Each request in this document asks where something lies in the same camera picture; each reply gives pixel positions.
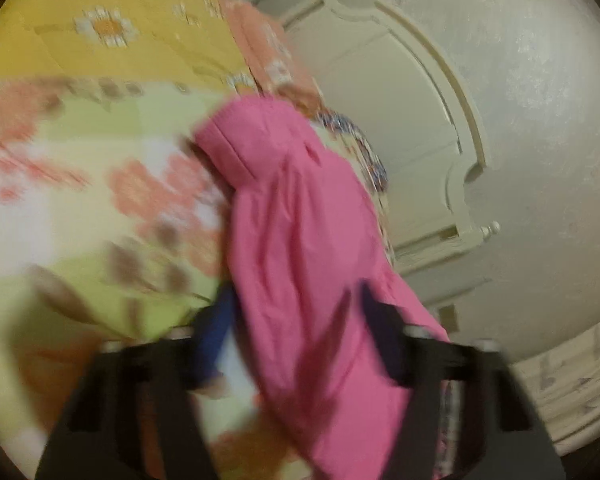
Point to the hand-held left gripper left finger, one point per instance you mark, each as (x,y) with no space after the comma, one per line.
(212,342)

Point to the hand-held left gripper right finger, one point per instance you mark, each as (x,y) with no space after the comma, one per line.
(380,340)

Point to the pink jacket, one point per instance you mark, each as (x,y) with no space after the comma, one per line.
(300,240)

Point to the multicolour patterned pillow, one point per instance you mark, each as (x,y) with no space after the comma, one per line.
(367,155)

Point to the floral bed sheet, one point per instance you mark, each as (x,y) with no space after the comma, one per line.
(80,200)

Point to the cream wooden headboard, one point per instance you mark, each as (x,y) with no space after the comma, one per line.
(405,110)

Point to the yellow floral quilt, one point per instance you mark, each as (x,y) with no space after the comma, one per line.
(130,15)

